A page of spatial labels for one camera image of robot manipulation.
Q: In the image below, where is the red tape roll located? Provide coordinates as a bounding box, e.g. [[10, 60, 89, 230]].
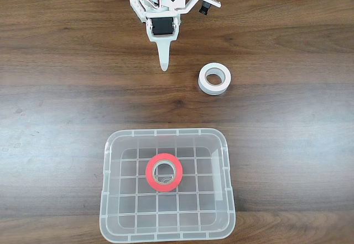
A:
[[145, 152, 184, 193]]

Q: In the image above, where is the clear plastic storage box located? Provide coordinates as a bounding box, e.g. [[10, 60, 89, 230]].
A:
[[98, 127, 237, 244]]

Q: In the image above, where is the white tape roll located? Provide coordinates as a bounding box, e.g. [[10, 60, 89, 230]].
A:
[[197, 62, 232, 96]]

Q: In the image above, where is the red white servo wire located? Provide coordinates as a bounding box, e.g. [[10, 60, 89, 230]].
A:
[[138, 0, 160, 9]]

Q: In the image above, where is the wrist camera on white bracket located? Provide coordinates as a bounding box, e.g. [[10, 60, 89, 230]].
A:
[[179, 0, 222, 17]]

